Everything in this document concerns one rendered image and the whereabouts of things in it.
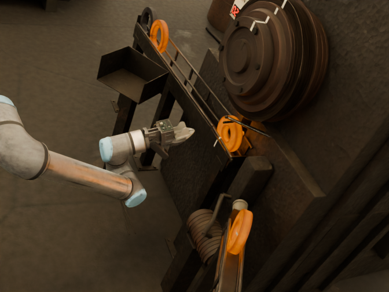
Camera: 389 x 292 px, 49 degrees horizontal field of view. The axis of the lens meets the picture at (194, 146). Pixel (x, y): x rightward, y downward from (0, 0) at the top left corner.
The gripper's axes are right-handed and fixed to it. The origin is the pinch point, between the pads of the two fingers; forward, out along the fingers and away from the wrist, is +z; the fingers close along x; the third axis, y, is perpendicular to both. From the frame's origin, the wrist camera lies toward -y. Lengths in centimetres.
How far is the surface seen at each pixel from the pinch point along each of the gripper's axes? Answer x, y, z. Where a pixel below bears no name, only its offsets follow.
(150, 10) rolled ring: 107, -5, 16
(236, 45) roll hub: 3.1, 35.7, 17.5
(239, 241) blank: -52, 0, -3
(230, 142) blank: -4.7, -6.8, 16.0
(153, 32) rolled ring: 96, -13, 14
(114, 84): 52, -10, -20
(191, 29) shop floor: 238, -109, 96
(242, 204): -34.5, -8.1, 7.6
